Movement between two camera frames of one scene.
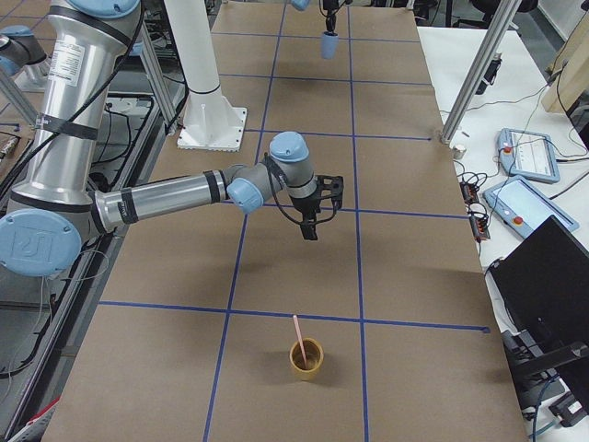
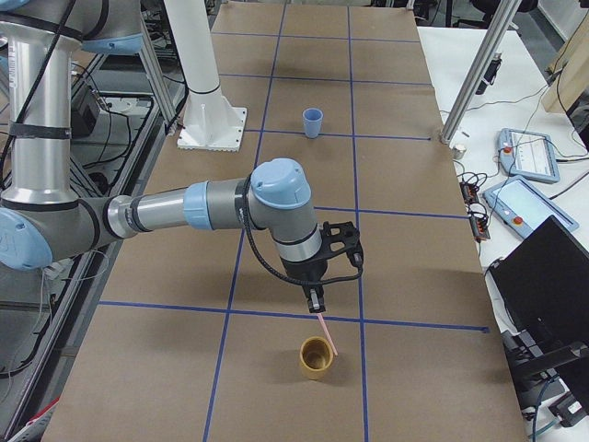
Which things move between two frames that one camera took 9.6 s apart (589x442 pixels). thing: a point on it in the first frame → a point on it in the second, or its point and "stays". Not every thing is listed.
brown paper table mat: (228, 326) stays
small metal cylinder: (458, 151) stays
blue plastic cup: (329, 47) → (312, 122)
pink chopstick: (304, 356) → (328, 333)
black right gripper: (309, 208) → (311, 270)
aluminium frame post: (508, 11) stays
